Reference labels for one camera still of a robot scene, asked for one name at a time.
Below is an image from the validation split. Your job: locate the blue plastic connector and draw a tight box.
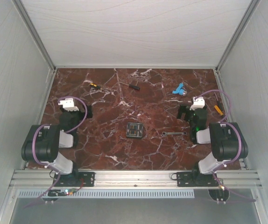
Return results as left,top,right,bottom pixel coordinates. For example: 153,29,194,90
172,83,187,96

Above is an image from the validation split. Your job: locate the aluminium mounting rail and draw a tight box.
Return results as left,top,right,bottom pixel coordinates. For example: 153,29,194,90
9,169,262,189

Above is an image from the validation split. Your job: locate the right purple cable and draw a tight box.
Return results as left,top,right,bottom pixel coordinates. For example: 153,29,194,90
193,89,257,203

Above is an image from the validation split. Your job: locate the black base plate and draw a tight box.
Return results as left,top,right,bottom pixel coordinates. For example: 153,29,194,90
55,171,95,188
170,172,219,187

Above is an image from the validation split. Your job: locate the black yellow screwdriver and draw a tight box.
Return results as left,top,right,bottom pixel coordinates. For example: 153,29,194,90
89,83,105,92

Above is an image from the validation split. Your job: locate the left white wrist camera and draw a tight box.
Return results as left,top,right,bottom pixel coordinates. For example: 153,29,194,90
58,98,79,112

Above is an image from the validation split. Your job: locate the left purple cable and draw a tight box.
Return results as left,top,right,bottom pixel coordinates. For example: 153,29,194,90
21,96,88,209

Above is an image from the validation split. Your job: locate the orange handle screwdriver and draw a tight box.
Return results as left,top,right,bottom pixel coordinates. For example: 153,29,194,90
214,105,227,122

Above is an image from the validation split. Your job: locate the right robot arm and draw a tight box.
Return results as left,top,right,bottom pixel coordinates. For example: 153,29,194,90
176,105,248,186

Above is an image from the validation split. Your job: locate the silver wrench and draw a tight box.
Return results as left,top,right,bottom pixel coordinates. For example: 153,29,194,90
162,132,187,136

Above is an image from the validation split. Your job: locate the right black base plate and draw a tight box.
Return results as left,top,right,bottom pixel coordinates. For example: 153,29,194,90
170,172,219,187

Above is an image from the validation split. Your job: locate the black handle screwdriver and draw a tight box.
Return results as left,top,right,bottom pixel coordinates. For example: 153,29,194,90
121,82,140,90

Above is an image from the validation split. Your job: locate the purple cable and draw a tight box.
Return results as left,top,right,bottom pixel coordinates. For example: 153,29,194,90
21,96,88,209
193,89,257,203

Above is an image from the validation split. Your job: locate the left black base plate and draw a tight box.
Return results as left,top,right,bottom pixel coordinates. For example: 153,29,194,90
55,171,95,188

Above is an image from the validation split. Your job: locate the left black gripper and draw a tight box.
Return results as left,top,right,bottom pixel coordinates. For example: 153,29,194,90
61,104,93,133

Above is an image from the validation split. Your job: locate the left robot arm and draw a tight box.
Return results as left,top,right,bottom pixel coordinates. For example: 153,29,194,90
21,105,93,186

